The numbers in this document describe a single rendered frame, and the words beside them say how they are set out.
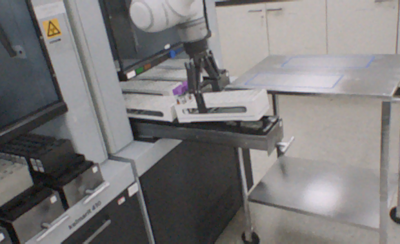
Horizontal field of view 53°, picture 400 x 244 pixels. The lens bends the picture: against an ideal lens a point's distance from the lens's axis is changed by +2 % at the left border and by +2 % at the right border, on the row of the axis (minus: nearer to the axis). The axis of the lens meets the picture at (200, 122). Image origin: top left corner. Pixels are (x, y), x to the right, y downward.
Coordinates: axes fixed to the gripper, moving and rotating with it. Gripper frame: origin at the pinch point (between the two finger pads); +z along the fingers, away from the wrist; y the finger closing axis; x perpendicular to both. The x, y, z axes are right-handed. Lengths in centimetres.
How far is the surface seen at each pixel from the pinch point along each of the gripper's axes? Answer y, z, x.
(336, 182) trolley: 53, 63, -20
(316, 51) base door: 229, 47, 37
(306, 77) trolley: 41.3, 8.2, -18.3
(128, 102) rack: -3.2, -1.8, 33.3
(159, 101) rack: 0.4, -0.6, 21.4
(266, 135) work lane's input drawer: -5.9, 9.8, -20.6
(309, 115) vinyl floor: 181, 85, 34
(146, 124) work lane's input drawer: -6.9, 5.4, 24.3
